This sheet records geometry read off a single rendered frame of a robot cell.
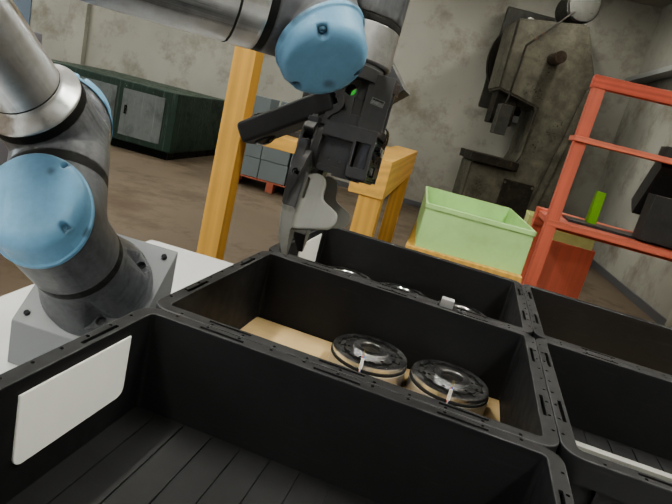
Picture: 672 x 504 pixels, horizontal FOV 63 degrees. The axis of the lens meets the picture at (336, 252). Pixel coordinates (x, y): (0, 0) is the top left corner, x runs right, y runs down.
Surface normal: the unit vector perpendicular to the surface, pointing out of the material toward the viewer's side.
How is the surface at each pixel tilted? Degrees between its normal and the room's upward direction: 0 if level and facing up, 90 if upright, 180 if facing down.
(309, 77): 131
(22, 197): 54
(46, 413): 90
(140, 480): 0
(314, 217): 73
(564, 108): 90
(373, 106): 83
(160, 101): 90
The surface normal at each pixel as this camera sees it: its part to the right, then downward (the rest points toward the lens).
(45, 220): 0.04, -0.38
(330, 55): 0.15, 0.87
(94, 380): 0.93, 0.29
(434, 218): -0.15, 0.22
